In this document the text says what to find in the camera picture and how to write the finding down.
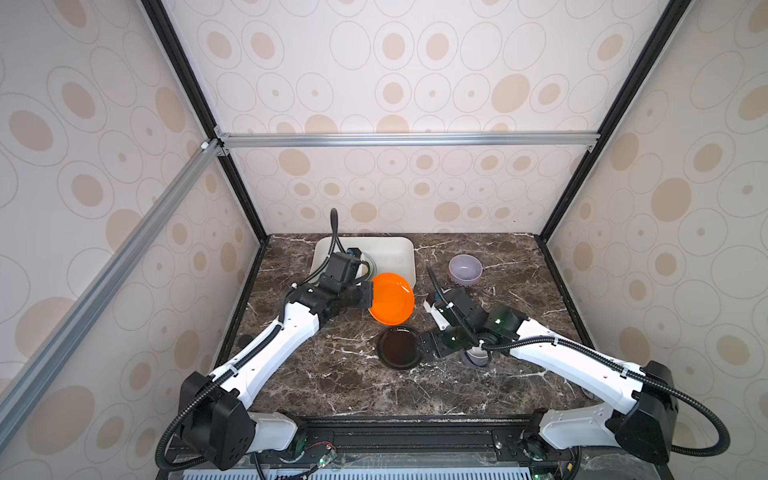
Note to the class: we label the white plastic bin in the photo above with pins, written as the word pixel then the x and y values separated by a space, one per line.
pixel 385 255

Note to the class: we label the lavender bowl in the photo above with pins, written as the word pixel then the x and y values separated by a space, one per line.
pixel 465 270

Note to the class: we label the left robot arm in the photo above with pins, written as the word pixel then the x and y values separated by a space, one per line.
pixel 214 423

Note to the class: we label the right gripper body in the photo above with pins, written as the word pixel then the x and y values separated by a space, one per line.
pixel 445 341

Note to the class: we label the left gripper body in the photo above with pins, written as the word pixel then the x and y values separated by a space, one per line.
pixel 356 295

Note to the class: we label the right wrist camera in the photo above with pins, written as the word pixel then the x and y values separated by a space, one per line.
pixel 455 304

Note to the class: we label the purple grey mug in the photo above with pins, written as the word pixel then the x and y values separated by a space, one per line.
pixel 476 358

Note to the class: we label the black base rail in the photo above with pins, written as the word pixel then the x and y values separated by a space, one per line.
pixel 427 447

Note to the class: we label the diagonal aluminium bar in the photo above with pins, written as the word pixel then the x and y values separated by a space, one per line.
pixel 40 371

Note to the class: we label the cream plate with flowers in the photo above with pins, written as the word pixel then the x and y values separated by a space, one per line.
pixel 368 268

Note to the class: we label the black plate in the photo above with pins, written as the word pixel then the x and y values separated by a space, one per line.
pixel 399 348

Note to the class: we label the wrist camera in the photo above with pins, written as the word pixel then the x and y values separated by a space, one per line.
pixel 341 271
pixel 455 304

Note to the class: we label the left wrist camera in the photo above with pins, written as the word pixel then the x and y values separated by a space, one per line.
pixel 341 271

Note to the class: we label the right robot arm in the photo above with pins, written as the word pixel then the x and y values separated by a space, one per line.
pixel 638 406

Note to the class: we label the small black knob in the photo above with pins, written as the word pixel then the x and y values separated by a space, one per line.
pixel 244 340

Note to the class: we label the horizontal aluminium bar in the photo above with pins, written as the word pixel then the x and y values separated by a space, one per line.
pixel 440 139

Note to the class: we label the orange plate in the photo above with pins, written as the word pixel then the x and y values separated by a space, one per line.
pixel 393 299

